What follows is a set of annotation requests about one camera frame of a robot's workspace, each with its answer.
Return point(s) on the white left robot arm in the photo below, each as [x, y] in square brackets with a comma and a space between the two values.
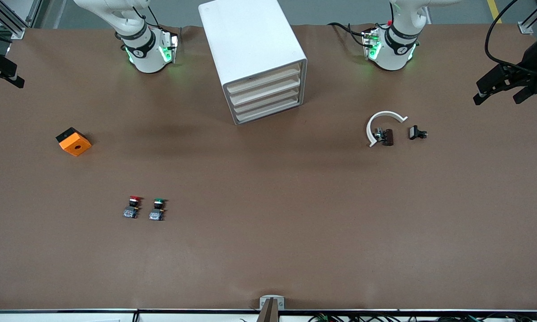
[391, 58]

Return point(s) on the small black clip component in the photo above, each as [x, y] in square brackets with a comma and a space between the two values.
[414, 132]

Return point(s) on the aluminium frame profile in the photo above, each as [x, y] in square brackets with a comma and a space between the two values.
[526, 29]
[19, 32]

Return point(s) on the dark brown terminal block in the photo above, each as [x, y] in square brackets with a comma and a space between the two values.
[387, 137]

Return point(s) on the red push button switch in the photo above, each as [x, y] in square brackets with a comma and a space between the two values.
[131, 211]

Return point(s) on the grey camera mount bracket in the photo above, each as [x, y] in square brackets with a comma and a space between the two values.
[272, 303]

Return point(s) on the orange black button box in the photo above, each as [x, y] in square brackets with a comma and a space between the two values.
[76, 145]

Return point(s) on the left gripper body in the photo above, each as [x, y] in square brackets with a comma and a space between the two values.
[533, 59]

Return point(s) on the green push button switch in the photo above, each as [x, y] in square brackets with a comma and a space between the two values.
[156, 213]

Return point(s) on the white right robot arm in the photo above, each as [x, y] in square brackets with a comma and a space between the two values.
[147, 58]

